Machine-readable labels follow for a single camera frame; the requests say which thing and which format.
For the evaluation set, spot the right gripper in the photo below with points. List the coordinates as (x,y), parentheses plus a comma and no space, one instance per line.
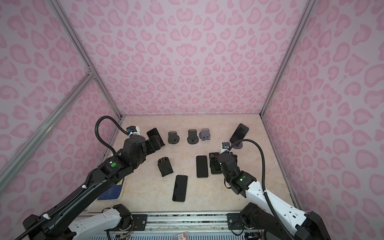
(219,158)

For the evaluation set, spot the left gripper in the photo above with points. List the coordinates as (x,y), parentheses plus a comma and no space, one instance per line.
(148,144)

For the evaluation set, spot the purple phone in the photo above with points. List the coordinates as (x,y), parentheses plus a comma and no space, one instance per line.
(215,166)

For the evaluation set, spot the silver phone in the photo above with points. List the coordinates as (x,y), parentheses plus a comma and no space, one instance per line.
(202,166)

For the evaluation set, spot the small phone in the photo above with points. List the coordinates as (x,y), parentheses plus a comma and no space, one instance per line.
(240,133)

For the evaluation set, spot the teal-edged phone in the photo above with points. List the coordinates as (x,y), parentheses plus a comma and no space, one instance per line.
(180,188)

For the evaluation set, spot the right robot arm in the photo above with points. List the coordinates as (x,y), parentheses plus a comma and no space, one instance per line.
(265,210)

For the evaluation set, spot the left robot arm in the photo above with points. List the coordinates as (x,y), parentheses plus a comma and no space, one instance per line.
(55,222)

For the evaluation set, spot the black folding stand, front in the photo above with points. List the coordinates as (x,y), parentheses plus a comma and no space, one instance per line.
(165,166)

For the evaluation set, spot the black round phone stand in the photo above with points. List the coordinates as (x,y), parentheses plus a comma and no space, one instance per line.
(192,138)

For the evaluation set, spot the blue pad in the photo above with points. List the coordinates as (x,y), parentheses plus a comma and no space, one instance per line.
(113,193)

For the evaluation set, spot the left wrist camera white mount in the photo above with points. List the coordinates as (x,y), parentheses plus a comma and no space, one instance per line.
(133,130)

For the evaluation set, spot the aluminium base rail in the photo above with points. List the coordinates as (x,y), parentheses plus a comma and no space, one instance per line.
(112,221)

